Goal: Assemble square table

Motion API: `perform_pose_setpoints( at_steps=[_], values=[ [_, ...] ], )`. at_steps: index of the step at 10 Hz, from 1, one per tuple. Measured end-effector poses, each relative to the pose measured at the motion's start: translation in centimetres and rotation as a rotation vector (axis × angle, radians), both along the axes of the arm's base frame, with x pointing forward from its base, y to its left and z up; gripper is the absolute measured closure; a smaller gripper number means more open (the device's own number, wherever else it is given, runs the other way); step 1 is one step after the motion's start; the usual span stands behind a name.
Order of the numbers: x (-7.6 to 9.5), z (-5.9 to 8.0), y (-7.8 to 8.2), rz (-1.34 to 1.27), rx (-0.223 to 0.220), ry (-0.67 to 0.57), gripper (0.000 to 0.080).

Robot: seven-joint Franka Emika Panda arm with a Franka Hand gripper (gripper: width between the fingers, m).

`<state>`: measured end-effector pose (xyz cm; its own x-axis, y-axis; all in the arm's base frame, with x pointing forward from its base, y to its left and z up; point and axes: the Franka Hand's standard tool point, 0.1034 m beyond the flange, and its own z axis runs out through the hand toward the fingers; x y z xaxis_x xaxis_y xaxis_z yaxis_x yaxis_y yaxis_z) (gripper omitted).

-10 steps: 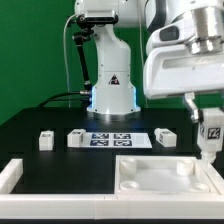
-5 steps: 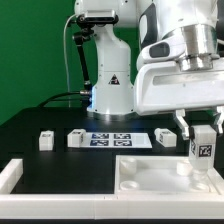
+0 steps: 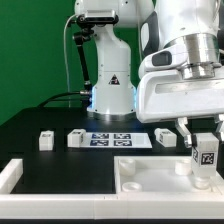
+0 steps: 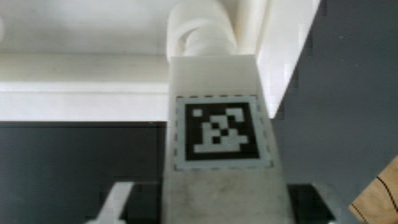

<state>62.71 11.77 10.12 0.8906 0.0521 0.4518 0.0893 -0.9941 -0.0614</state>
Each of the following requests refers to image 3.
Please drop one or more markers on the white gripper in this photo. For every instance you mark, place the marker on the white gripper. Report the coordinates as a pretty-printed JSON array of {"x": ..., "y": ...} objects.
[{"x": 164, "y": 95}]

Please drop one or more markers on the grey camera on mount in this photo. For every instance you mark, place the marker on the grey camera on mount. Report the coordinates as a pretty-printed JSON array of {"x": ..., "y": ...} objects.
[{"x": 98, "y": 17}]

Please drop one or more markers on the white square tabletop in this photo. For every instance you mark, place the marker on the white square tabletop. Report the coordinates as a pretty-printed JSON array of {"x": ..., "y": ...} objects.
[{"x": 166, "y": 174}]

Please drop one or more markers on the white U-shaped obstacle fence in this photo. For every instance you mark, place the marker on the white U-shaped obstacle fence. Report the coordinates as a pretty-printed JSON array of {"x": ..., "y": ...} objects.
[{"x": 123, "y": 205}]

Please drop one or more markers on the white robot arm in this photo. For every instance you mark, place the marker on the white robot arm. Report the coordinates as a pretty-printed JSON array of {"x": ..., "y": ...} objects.
[{"x": 158, "y": 60}]

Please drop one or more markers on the white sheet with AprilTags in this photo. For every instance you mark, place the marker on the white sheet with AprilTags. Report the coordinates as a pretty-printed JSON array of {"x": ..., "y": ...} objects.
[{"x": 116, "y": 140}]

